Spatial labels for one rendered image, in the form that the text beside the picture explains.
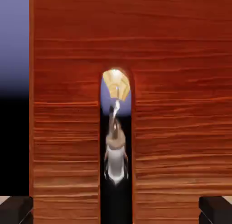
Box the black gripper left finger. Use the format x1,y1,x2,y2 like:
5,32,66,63
0,195,34,224

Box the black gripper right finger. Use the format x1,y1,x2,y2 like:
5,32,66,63
198,195,232,224

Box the reddish wood cabinet door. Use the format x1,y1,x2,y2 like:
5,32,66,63
34,0,232,224

